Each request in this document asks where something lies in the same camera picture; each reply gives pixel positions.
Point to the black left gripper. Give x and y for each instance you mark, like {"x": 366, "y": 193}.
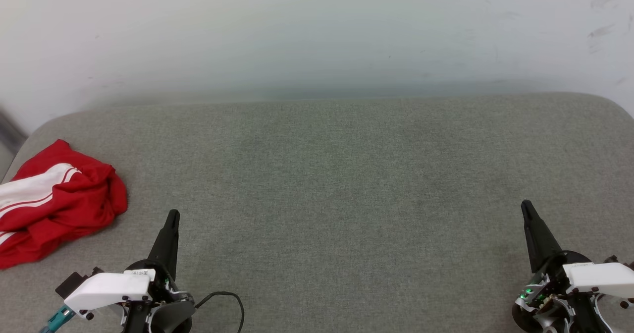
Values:
{"x": 173, "y": 317}

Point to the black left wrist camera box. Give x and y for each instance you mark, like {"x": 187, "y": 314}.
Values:
{"x": 69, "y": 284}

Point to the red and white shirt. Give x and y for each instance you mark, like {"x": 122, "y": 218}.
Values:
{"x": 74, "y": 199}

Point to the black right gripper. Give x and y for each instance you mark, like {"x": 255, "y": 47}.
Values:
{"x": 545, "y": 303}

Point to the grey fabric sofa cushion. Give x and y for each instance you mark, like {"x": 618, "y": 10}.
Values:
{"x": 322, "y": 199}

